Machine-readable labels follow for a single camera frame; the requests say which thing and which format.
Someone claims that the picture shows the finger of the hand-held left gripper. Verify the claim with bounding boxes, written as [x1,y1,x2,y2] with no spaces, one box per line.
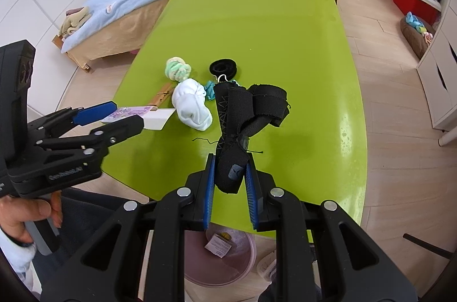
[35,114,145,164]
[27,101,118,138]

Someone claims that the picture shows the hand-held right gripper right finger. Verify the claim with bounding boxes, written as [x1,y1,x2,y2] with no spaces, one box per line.
[244,163,418,302]

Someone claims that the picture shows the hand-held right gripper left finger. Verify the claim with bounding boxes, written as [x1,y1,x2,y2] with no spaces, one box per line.
[41,154,217,302]

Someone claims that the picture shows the purple printed carton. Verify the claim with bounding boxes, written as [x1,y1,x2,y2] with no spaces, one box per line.
[101,106,176,131]

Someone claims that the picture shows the wooden clothespin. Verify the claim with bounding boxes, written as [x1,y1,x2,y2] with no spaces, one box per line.
[150,82,175,106]

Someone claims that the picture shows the black fabric strap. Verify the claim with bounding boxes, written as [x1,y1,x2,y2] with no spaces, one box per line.
[193,82,291,195]

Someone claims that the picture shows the white cloth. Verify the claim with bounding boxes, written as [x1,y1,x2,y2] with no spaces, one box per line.
[172,78,214,132]

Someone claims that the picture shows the pink trash bin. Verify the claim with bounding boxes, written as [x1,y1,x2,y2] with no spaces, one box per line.
[184,222,257,286]

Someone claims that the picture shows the green and white scrunchie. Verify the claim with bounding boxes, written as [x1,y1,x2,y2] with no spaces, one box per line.
[165,57,192,82]

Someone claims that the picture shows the teal binder clip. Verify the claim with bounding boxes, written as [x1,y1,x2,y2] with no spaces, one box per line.
[204,74,238,101]

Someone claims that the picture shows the black ring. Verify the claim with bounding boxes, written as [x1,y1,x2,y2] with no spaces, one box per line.
[209,58,240,79]

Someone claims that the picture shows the person's left forearm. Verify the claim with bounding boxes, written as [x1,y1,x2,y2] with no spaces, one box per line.
[0,227,37,276]

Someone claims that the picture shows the person's left hand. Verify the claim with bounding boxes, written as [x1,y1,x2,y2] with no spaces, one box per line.
[0,194,64,245]

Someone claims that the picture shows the small labelled box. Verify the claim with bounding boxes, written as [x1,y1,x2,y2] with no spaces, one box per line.
[205,234,232,257]

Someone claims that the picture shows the white slipper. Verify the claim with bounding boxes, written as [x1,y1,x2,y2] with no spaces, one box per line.
[256,247,279,283]

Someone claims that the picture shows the wooden bed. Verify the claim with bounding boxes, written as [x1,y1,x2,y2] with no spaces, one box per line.
[52,0,340,74]

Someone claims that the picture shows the person's left leg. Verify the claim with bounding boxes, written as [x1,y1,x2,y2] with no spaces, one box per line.
[34,186,168,288]

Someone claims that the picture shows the person's leg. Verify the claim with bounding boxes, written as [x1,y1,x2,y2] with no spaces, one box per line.
[34,186,168,288]
[259,271,286,302]

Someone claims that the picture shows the beige folded cloth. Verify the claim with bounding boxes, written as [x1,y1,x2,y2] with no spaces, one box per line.
[59,7,91,39]

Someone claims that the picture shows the person's right leg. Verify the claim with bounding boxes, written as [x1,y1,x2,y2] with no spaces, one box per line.
[259,271,286,302]

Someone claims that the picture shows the black chair leg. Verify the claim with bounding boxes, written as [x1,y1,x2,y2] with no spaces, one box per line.
[403,233,453,260]

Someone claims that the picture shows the white pole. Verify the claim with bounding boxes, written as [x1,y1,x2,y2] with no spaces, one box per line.
[438,129,456,148]

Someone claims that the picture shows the white cabinet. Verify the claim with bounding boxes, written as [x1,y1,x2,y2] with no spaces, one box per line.
[417,0,457,131]

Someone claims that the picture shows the brown pet bed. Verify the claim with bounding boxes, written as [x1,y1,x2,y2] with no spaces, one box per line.
[400,17,436,60]

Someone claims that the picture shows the blue yarn toy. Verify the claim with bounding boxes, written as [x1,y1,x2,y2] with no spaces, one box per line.
[405,12,428,34]

